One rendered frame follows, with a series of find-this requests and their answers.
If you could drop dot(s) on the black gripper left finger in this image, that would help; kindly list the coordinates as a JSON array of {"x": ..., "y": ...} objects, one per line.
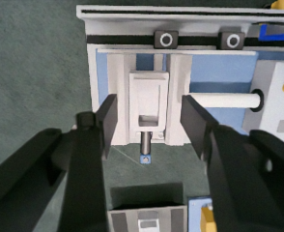
[{"x": 31, "y": 175}]

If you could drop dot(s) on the yellow block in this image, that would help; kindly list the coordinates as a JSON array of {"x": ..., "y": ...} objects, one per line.
[{"x": 206, "y": 220}]

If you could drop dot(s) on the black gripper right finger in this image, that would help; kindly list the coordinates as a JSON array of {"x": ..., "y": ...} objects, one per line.
[{"x": 244, "y": 197}]

